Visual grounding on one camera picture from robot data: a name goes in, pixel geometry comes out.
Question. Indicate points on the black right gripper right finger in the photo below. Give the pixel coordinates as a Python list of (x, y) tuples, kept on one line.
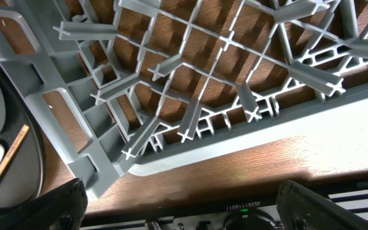
[(334, 206)]

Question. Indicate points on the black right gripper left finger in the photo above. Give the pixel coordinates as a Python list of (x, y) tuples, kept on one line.
[(61, 208)]

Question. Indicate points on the wooden chopstick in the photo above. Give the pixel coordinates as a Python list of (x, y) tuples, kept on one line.
[(13, 148)]

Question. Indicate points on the round black serving tray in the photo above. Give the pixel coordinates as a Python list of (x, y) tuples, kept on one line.
[(22, 180)]

